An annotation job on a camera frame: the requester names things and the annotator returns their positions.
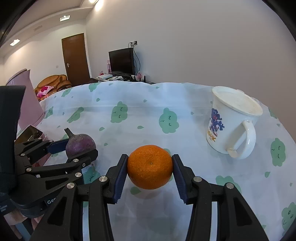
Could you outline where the purple round turnip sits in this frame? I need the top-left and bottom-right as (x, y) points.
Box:
(64, 128), (96, 158)

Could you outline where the large orange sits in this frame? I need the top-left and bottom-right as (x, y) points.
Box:
(127, 145), (173, 190)

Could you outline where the person's left hand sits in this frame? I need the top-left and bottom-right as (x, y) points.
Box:
(4, 209), (44, 240)

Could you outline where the pink biscuit tin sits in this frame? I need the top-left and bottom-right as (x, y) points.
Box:
(15, 125), (51, 167)

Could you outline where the pink electric kettle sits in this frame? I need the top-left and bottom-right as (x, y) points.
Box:
(6, 69), (45, 130)

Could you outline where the pink floral cushion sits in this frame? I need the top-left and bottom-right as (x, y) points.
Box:
(37, 85), (54, 98)

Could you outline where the orange leather sofa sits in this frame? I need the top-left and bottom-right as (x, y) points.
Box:
(34, 74), (72, 101)

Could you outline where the white floral mug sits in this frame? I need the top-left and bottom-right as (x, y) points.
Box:
(206, 86), (263, 160)

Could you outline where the cloud print tablecloth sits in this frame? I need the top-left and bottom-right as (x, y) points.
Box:
(38, 81), (295, 240)

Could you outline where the brown wooden door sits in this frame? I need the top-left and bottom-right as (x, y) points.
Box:
(62, 33), (90, 86)

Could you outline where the black television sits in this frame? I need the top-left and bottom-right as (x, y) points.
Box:
(109, 48), (135, 75)

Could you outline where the tv stand with clutter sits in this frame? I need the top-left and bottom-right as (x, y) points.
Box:
(95, 72), (155, 84)

